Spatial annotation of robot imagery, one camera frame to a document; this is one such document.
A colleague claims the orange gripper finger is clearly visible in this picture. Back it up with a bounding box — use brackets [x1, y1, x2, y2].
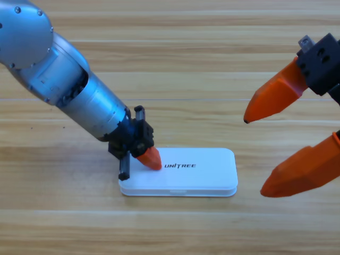
[259, 130, 340, 199]
[135, 146, 163, 171]
[243, 56, 309, 125]

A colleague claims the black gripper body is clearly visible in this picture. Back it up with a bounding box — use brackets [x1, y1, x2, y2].
[296, 32, 340, 106]
[107, 105, 155, 181]

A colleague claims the white Unitree pencil case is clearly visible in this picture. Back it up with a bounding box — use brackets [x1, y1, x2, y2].
[118, 147, 239, 198]

